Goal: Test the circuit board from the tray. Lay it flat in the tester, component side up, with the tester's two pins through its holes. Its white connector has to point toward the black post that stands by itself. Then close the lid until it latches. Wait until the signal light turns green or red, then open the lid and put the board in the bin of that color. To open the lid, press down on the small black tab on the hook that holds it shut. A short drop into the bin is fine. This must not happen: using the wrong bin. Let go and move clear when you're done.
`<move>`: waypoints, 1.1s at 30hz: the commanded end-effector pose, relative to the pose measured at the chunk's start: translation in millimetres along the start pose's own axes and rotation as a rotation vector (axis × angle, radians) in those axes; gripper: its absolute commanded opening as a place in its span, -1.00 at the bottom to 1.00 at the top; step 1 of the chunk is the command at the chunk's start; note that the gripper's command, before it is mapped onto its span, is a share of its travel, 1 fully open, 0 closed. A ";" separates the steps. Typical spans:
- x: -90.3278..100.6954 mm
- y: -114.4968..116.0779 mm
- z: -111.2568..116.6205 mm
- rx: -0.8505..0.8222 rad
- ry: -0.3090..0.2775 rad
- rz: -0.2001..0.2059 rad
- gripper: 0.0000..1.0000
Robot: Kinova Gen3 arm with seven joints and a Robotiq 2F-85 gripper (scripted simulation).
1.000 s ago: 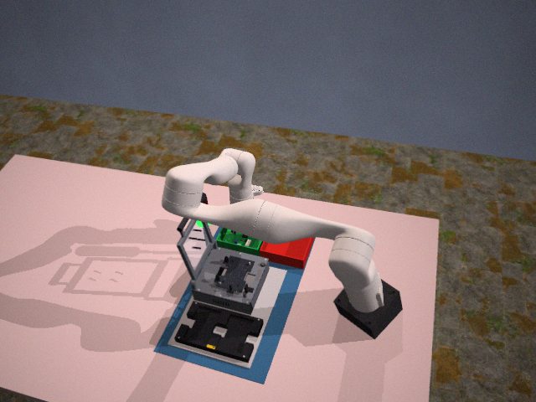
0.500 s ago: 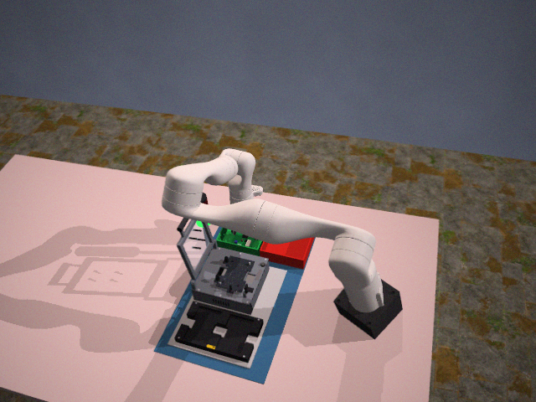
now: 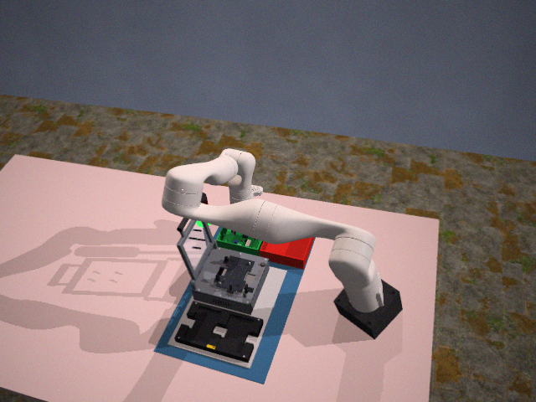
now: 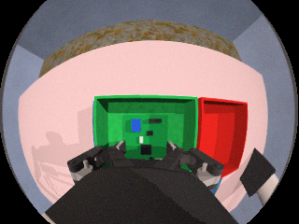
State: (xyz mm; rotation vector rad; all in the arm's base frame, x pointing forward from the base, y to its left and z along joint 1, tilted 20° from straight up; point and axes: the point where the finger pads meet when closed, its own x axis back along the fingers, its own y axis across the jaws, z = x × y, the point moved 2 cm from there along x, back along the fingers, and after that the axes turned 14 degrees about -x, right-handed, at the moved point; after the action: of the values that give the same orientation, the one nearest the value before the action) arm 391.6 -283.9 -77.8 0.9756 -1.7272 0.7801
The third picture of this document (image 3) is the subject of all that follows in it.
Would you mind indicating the green box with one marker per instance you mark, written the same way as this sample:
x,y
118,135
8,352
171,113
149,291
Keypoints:
x,y
225,238

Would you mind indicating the red open tray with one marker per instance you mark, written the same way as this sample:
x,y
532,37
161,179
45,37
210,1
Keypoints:
x,y
293,253

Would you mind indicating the green circuit board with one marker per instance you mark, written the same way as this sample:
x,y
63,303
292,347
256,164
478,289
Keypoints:
x,y
241,239

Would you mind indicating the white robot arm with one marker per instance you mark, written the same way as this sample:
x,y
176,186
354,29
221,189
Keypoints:
x,y
351,256

